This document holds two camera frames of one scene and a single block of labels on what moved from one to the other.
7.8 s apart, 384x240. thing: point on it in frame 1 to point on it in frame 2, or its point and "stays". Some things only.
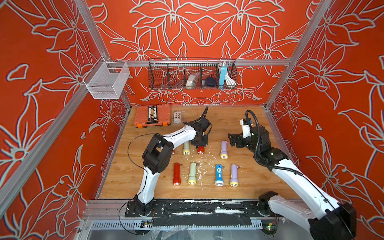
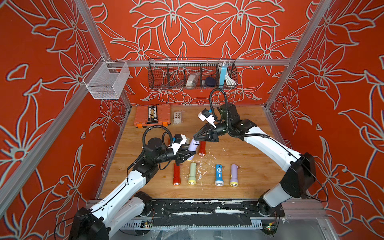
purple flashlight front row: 234,181 stays
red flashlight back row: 201,150 stays
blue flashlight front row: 219,181 stays
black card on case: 152,113 stays
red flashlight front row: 176,179 stays
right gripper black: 240,138 to 212,135
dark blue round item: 210,81 stays
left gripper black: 205,143 to 181,157
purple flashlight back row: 224,154 to 193,147
